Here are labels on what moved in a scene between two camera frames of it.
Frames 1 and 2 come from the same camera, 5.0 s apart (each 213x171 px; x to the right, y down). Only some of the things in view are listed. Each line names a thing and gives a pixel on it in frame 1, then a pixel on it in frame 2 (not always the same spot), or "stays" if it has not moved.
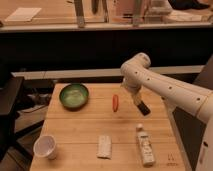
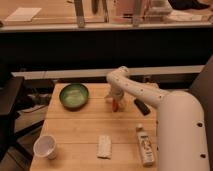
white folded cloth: (104, 146) stays
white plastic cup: (45, 146) stays
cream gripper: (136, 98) → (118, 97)
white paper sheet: (23, 14) stays
